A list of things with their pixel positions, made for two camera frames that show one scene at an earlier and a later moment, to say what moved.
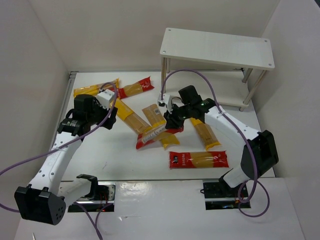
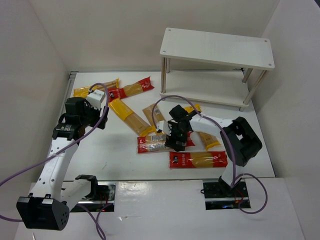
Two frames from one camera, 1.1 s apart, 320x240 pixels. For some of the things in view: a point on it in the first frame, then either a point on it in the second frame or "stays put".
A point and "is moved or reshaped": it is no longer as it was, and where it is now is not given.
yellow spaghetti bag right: x=206 y=133 stays put
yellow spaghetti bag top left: x=93 y=90 stays put
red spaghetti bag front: x=178 y=160 stays put
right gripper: x=173 y=117 to x=175 y=144
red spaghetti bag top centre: x=140 y=86 stays put
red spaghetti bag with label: x=142 y=139 is moved or reshaped
